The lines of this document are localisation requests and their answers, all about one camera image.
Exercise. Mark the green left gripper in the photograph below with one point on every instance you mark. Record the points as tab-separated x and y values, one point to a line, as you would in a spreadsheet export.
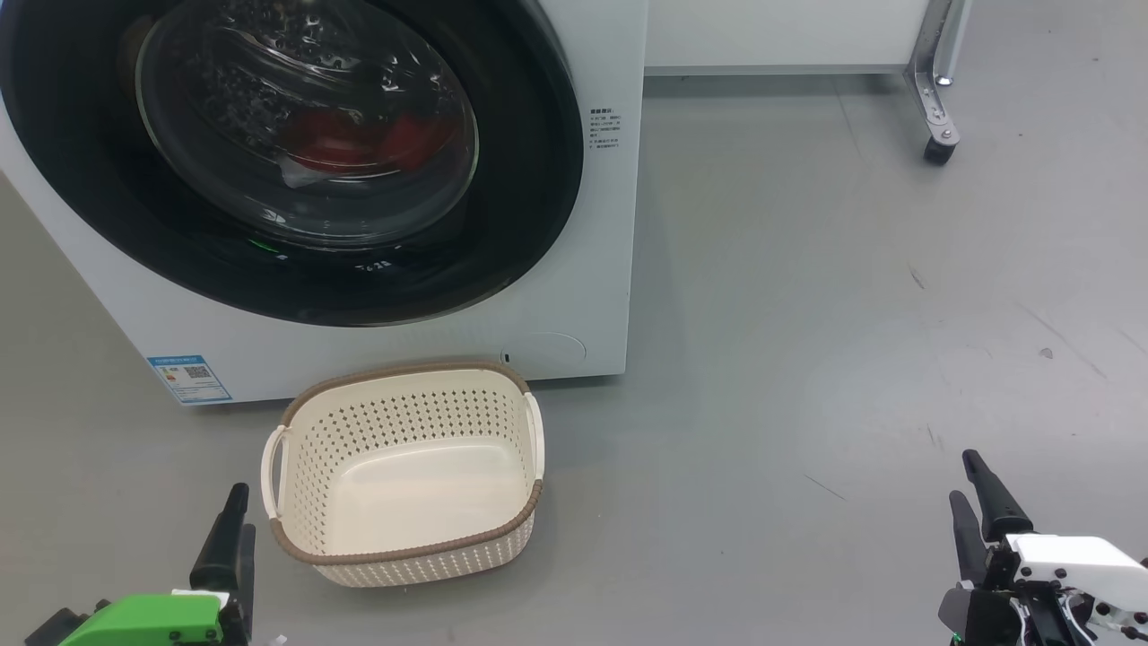
152	621

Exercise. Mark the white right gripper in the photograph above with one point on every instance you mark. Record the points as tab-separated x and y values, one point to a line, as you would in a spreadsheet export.
1067	561

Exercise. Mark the red clothes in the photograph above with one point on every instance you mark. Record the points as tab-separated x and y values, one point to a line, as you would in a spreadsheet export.
341	144

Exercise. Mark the round black glass washer door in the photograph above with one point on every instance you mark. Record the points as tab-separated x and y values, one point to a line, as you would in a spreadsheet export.
520	179

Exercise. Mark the cream perforated laundry basket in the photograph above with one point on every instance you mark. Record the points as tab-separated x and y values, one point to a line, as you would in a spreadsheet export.
404	475

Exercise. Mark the white front-loading washing machine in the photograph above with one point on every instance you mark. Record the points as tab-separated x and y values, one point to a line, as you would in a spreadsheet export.
583	269

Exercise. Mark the blue energy label sticker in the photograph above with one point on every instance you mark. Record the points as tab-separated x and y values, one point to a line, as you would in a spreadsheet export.
190	379

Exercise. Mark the black caster wheel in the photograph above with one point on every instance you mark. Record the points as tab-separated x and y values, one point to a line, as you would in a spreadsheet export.
940	151

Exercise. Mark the white partition panel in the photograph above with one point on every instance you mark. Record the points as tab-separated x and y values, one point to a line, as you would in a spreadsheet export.
771	31

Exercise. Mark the printed warning text label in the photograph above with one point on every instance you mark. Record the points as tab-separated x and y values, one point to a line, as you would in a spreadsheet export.
604	133

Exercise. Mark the silver metal panel leg bracket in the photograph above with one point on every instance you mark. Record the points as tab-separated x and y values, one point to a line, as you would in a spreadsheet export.
933	90

